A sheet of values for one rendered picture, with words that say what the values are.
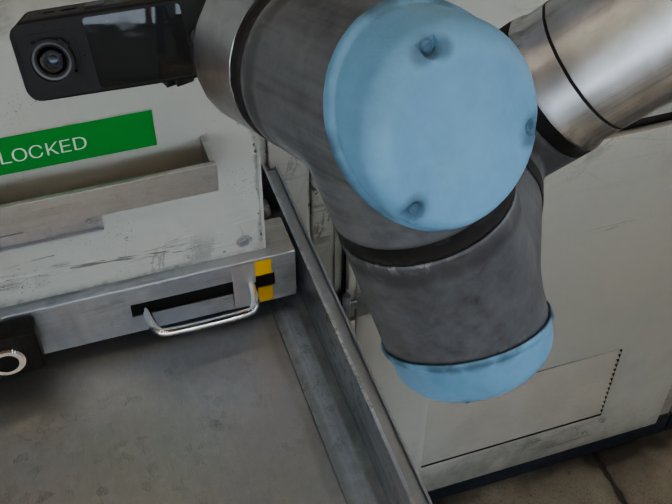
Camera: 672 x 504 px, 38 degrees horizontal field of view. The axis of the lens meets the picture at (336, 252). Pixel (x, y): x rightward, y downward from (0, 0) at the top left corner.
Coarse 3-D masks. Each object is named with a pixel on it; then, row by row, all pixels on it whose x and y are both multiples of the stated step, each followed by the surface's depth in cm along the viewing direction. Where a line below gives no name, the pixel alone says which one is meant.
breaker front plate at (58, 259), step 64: (0, 0) 67; (64, 0) 68; (0, 64) 70; (0, 128) 73; (192, 128) 79; (0, 192) 77; (256, 192) 86; (0, 256) 82; (64, 256) 84; (128, 256) 86; (192, 256) 89
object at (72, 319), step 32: (256, 256) 90; (288, 256) 91; (96, 288) 87; (128, 288) 87; (160, 288) 89; (192, 288) 90; (224, 288) 91; (288, 288) 94; (0, 320) 85; (64, 320) 87; (96, 320) 89; (128, 320) 90; (160, 320) 91
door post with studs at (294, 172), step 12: (264, 144) 110; (264, 156) 111; (276, 156) 111; (288, 156) 111; (288, 168) 113; (300, 168) 113; (288, 180) 114; (300, 180) 114; (300, 192) 116; (300, 204) 117
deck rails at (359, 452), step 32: (288, 224) 95; (288, 320) 95; (320, 320) 90; (288, 352) 92; (320, 352) 92; (320, 384) 89; (352, 384) 83; (320, 416) 87; (352, 416) 86; (352, 448) 84; (384, 448) 77; (352, 480) 82; (384, 480) 80
